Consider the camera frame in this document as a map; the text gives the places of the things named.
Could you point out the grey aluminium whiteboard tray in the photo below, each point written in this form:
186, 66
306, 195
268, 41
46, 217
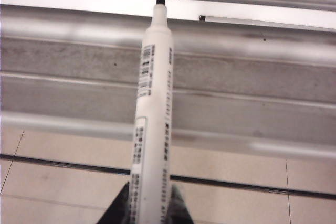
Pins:
65, 77

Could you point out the white whiteboard marker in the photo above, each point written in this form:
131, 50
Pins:
155, 103

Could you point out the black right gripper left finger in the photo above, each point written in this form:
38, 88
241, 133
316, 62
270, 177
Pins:
116, 208

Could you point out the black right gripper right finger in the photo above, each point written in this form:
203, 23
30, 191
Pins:
179, 208

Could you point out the thin white rail strip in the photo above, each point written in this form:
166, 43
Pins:
262, 21

